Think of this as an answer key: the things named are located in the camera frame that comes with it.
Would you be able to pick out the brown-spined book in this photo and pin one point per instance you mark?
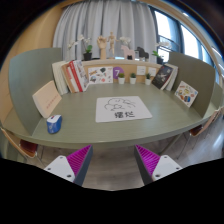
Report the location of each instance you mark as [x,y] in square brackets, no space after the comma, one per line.
[67,78]

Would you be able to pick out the cream book with red text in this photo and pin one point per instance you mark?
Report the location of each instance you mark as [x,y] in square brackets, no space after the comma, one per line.
[46,99]

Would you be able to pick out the blue and white computer mouse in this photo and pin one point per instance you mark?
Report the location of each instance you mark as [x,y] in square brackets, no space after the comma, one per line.
[54,124]

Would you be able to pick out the black-covered book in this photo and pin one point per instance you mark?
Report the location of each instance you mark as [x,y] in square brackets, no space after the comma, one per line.
[162,76]

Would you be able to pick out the white orchid flowers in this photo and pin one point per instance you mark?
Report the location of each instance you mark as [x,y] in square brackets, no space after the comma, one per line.
[125,40]

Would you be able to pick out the green desk partition panel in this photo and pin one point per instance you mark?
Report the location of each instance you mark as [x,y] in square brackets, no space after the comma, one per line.
[193,70]
[30,73]

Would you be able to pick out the wooden artist mannequin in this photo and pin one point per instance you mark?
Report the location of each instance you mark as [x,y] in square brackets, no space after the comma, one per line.
[111,41]

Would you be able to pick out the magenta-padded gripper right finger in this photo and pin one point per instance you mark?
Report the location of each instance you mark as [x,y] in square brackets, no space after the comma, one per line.
[148,160]

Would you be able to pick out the black wooden horse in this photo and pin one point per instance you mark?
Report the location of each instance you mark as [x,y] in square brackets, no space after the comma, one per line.
[142,53]

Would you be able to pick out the white orchid in black pot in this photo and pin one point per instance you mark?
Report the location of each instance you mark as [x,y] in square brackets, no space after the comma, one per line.
[87,55]

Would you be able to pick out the round purple number sign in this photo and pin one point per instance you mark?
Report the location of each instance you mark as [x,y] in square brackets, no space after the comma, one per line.
[117,72]

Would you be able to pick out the pink wooden horse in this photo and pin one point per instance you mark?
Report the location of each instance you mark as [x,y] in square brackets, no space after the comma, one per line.
[128,53]

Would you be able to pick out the red-spined book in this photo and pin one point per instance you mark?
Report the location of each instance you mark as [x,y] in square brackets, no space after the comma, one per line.
[75,78]

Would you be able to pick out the white mouse pad with drawing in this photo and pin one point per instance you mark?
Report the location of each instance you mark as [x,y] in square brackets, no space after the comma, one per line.
[122,109]

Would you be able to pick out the small plant in white pot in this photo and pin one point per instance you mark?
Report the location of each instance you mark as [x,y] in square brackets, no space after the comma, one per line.
[133,80]
[121,80]
[148,81]

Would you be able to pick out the thick white book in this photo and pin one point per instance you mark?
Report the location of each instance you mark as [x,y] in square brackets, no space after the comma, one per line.
[58,78]

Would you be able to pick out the photo-covered magazine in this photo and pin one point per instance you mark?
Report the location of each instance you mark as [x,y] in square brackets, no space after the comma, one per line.
[82,74]

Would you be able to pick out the white illustrated sticker card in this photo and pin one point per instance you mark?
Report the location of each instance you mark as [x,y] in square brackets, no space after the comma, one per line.
[100,75]

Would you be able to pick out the colourful illustrated card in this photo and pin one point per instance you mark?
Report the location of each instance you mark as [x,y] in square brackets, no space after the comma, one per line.
[186,93]

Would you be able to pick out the light wood ledge shelf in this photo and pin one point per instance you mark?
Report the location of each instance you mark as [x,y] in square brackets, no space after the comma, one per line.
[130,63]

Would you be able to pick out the grey curtain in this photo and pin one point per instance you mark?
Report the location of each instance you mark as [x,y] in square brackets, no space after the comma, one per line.
[100,20]

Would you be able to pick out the window with dark frame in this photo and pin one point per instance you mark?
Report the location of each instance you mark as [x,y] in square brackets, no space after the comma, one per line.
[166,30]

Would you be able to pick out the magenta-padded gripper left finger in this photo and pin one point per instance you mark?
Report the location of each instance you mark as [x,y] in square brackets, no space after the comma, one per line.
[78,160]

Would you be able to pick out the white orchid in dark pot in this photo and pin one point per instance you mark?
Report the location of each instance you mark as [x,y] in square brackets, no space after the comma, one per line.
[160,60]

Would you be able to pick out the white wall socket plate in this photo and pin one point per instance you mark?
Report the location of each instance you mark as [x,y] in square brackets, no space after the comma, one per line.
[141,70]
[152,71]

